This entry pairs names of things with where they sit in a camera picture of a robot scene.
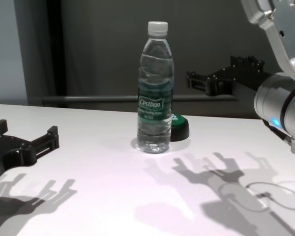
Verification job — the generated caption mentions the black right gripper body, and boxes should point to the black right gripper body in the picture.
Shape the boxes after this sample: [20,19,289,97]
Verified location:
[206,65,273,102]

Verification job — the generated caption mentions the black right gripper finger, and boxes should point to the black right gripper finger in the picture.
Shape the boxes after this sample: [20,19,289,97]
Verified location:
[186,70,208,93]
[230,55,265,73]

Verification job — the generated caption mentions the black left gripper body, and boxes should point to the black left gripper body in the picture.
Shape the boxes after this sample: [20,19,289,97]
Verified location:
[0,135,37,173]

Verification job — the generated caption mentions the clear plastic water bottle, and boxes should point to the clear plastic water bottle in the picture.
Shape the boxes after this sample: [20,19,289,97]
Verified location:
[137,21,175,153]

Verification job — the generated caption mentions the black green round button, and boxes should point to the black green round button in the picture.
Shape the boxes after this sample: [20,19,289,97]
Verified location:
[170,114,190,142]

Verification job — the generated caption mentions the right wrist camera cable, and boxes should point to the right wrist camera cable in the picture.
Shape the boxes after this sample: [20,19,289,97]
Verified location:
[262,119,295,153]

